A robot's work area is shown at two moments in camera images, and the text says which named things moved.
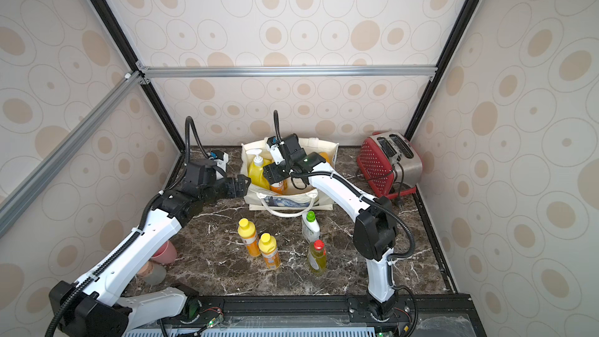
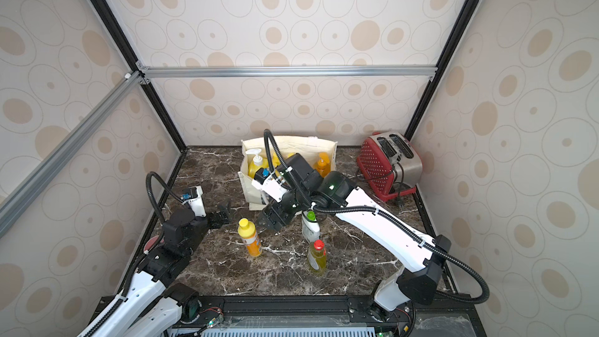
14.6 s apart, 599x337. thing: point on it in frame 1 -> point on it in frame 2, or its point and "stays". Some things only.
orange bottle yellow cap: [247, 231] stays
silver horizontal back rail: [195, 72] stays
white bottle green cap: [310, 226] stays
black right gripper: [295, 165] -> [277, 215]
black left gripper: [235, 189] -> [219, 221]
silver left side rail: [47, 169] stays
